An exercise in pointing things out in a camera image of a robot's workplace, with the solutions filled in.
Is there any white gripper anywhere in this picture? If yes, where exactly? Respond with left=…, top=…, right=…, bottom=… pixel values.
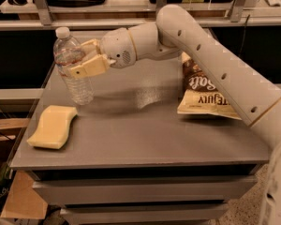
left=69, top=28, right=137, bottom=79

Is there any clear plastic water bottle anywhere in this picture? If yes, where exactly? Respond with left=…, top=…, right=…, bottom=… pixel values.
left=52, top=26, right=96, bottom=106

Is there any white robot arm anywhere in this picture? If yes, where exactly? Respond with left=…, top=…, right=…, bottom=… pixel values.
left=70, top=5, right=281, bottom=225

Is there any yellow sponge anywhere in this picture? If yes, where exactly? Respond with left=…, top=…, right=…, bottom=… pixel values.
left=27, top=105, right=78, bottom=149

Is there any sea salt chips bag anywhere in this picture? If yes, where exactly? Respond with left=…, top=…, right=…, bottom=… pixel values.
left=177, top=52, right=240, bottom=120

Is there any brown cardboard box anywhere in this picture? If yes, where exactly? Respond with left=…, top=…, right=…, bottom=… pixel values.
left=0, top=118, right=48, bottom=225

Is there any grey top drawer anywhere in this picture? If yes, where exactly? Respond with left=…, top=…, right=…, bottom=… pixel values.
left=33, top=175, right=257, bottom=205

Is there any grey drawer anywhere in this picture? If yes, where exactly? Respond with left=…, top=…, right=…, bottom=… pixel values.
left=61, top=203, right=228, bottom=225
left=33, top=175, right=257, bottom=205

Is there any grey lower drawer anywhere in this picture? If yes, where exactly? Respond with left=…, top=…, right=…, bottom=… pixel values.
left=61, top=203, right=228, bottom=225

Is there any metal shelf rail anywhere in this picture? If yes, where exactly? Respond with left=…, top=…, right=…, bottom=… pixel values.
left=0, top=0, right=281, bottom=31

